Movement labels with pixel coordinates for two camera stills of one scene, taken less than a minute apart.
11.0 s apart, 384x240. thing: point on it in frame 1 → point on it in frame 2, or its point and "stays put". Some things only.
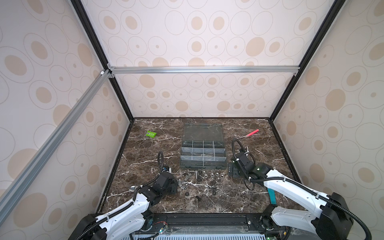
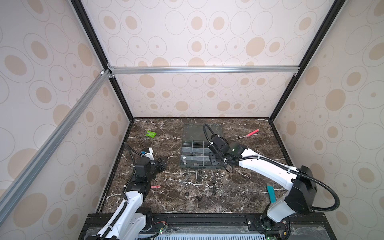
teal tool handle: [272, 196] stays put
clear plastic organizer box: [203, 147] stays put
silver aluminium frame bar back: [203, 69] stays put
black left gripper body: [171, 190] → [158, 166]
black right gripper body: [234, 173] → [215, 160]
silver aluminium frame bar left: [18, 185] stays put
